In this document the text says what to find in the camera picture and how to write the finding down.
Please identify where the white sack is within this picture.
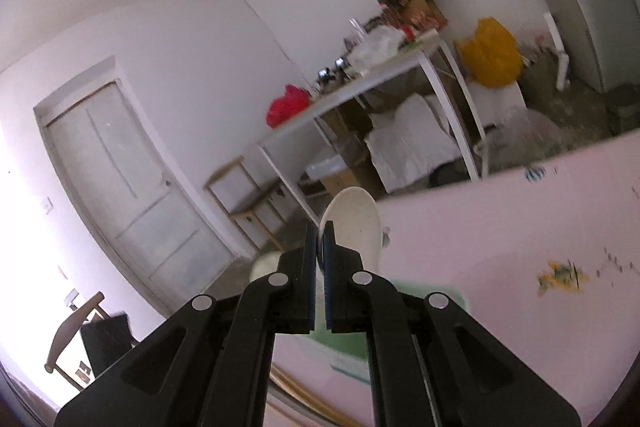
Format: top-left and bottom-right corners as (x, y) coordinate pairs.
(364, 94), (464, 194)

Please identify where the white flat board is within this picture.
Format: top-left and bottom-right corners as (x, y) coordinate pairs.
(544, 11), (572, 91)

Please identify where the white side table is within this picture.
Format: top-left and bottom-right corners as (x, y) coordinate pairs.
(257, 32), (494, 229)

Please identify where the small cardboard box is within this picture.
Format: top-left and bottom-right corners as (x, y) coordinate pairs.
(320, 166), (382, 198)

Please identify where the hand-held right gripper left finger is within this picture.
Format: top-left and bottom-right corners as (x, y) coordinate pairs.
(54, 223), (319, 427)

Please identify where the yellow plastic bag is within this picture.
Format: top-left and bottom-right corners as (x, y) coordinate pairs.
(457, 17), (524, 88)

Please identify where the grey flat box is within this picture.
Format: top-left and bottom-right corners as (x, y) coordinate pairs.
(304, 151), (352, 181)

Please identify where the red plastic bag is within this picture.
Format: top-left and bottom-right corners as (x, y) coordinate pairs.
(265, 84), (311, 129)

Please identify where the white plastic rice spoon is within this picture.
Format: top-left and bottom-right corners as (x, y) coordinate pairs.
(318, 186), (382, 271)

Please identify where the white door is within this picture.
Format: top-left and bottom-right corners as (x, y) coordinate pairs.
(32, 78), (237, 309)

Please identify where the wooden chair dark seat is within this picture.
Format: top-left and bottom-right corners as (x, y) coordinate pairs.
(43, 290), (137, 391)
(204, 156), (312, 254)

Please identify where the cluttered pile of packages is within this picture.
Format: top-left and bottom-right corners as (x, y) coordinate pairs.
(374, 0), (449, 41)

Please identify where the pink printed tablecloth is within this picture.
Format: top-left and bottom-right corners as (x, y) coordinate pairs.
(264, 134), (640, 427)

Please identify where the clear plastic bag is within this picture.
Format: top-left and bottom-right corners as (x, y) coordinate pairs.
(499, 109), (567, 158)

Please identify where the dark green bag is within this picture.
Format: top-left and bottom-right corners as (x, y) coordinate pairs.
(522, 51), (559, 96)

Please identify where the white plastic bag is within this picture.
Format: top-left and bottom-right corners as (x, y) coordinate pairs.
(349, 24), (407, 66)

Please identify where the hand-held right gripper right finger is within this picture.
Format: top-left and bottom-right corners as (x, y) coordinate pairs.
(323, 222), (584, 427)

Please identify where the mint green utensil holder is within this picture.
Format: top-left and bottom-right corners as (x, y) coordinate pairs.
(307, 279), (472, 376)

